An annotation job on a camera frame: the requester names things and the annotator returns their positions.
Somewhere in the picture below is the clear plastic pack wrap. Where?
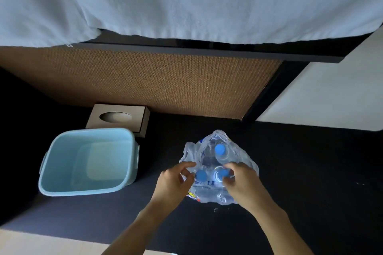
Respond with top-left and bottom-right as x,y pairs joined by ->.
179,129 -> 260,206

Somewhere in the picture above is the brown woven panel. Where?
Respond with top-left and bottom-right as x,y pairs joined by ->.
0,45 -> 283,120

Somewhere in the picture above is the person's right forearm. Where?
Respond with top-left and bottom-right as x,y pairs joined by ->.
248,200 -> 314,255

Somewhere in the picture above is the person's right hand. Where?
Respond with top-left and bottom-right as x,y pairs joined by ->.
223,162 -> 272,214

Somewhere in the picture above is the light blue plastic bin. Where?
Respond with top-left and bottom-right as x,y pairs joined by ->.
38,127 -> 140,197

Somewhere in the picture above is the person's left hand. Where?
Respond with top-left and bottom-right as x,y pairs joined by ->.
150,161 -> 197,213

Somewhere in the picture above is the black support post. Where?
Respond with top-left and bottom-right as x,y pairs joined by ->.
241,61 -> 309,124

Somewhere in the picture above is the blue-capped water bottle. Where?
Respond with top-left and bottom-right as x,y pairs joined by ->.
194,169 -> 211,196
214,166 -> 233,196
206,141 -> 237,163

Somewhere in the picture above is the brown tissue box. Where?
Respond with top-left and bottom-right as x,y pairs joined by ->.
85,104 -> 150,138

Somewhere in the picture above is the person's left forearm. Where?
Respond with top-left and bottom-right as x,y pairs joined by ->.
101,200 -> 173,255

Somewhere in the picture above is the black shelf board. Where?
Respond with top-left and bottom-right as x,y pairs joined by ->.
71,28 -> 375,64

